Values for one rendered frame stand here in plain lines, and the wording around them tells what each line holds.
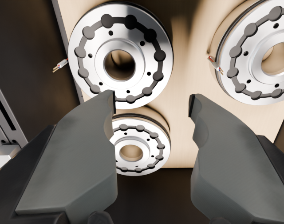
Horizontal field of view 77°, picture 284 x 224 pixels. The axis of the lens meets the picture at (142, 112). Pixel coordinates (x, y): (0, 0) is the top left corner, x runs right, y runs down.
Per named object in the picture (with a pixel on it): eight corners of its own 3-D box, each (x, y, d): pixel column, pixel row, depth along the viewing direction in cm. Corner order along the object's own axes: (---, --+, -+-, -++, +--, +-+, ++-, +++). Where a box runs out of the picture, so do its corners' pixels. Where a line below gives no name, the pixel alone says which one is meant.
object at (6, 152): (1, 144, 14) (-10, 155, 13) (18, 143, 14) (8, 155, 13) (12, 160, 15) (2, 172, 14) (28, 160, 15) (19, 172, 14)
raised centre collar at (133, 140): (112, 134, 22) (111, 138, 22) (151, 136, 22) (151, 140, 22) (113, 162, 25) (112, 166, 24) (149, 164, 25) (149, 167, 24)
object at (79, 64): (59, 1, 15) (56, 1, 15) (179, 6, 15) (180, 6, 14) (78, 104, 21) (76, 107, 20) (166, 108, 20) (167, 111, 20)
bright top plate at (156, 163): (89, 113, 21) (88, 116, 21) (175, 118, 21) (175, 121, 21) (97, 170, 27) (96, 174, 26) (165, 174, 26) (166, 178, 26)
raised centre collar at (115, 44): (92, 36, 16) (90, 37, 16) (147, 38, 16) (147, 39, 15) (97, 86, 19) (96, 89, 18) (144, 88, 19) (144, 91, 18)
